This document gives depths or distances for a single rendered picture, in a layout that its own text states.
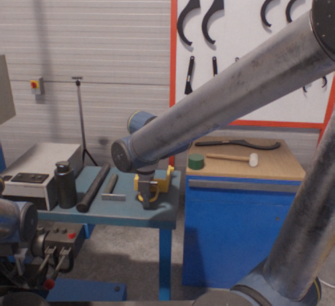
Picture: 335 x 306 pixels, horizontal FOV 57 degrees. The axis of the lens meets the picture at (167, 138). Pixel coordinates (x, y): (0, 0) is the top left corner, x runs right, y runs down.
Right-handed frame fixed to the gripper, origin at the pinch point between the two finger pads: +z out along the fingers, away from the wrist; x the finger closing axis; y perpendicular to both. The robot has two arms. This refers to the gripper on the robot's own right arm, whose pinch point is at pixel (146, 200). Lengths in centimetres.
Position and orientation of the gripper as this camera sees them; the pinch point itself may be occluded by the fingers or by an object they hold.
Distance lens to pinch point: 134.4
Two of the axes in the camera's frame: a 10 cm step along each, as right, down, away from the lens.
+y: 9.9, 0.5, -1.0
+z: -0.1, 9.2, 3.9
